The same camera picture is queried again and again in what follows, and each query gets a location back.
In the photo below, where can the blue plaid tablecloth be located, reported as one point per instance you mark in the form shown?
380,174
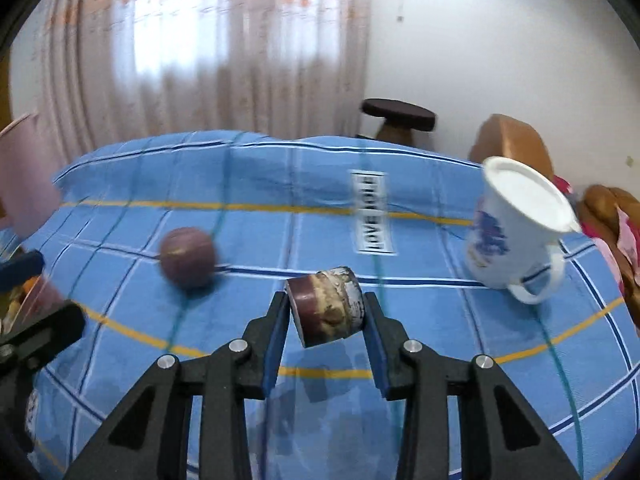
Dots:
276,210

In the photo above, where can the brown leather sofa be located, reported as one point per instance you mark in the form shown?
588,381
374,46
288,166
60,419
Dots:
610,219

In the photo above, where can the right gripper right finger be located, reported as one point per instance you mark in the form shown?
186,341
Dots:
501,435

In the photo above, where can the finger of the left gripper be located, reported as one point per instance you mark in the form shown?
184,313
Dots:
18,270
46,334

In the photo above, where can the white blue enamel mug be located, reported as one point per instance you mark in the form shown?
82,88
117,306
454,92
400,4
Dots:
514,240

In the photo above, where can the brown leather armchair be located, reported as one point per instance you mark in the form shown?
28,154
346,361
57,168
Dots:
505,136

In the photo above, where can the dark round stool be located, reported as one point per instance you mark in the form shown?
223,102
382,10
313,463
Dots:
400,120

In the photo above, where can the sheer floral curtain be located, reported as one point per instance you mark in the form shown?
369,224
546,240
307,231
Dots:
117,70

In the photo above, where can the purple passion fruit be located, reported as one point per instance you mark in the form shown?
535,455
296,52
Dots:
188,258

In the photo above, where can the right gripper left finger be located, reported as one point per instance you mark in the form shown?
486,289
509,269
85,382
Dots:
146,435

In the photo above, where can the brown sliced root piece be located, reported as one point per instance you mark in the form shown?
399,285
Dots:
326,306

